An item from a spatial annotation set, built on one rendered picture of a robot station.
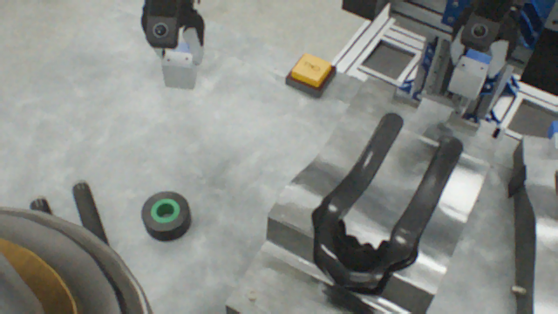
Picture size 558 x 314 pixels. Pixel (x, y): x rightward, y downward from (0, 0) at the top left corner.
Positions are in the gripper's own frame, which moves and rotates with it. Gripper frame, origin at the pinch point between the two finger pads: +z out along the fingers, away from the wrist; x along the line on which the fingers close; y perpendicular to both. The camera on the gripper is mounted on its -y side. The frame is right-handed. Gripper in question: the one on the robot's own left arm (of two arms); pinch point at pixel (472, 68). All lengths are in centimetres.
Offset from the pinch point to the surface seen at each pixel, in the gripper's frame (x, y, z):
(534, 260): -20.4, -26.7, 6.9
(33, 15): 182, 42, 94
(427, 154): 0.4, -16.3, 6.3
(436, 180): -2.7, -20.1, 7.1
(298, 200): 13.5, -37.9, 1.4
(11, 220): 3, -77, -59
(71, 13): 169, 51, 95
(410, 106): 7.5, -5.6, 8.7
